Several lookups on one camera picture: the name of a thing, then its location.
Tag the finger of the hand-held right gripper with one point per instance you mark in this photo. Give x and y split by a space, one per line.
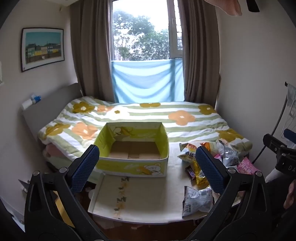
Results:
271 141
290 134

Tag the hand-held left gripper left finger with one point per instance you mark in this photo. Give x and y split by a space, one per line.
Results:
84 170

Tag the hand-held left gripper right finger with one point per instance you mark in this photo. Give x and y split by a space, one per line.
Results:
209 171

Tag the pink marshmallow bag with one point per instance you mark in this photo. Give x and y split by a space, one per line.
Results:
246 166

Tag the yellow cardboard box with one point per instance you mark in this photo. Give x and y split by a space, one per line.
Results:
134 148

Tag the person's right hand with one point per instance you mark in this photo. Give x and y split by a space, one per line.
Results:
290 197

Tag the yellow crinkled wrapper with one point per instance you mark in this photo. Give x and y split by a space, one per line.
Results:
200 180

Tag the white cloth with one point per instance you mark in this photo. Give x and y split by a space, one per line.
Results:
272 176

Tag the brown chocolate bar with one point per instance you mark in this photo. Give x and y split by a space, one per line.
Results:
190 172

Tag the black curved pole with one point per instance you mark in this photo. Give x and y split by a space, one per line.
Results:
281 115

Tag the grey snack bag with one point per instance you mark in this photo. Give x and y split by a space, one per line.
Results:
229 154

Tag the yellow snack bag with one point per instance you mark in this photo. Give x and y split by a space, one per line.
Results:
188 154

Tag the grey white chip bag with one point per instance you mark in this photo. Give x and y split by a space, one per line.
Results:
196 201

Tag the pink folded blanket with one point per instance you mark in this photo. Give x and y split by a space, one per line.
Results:
54 150

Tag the cream box lid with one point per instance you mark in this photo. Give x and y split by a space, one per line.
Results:
108 199

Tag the translucent hanging bag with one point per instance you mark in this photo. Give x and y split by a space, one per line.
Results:
291 95

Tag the cream floral tablecloth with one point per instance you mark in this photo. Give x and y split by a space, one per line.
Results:
157 197

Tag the grey headboard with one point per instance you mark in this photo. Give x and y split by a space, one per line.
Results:
50 106

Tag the striped flower blanket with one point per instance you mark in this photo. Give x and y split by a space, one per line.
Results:
138 115

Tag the light blue cloth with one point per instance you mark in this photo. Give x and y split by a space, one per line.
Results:
148 78

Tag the brown left curtain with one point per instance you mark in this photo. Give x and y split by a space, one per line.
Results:
92 46

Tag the framed picture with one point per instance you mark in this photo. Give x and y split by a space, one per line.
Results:
42 48

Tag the black hanging object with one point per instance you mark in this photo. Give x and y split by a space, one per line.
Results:
252 5

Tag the pink hanging garment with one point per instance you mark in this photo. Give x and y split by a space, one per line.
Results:
227 7

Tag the window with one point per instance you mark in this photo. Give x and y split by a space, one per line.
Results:
143 30

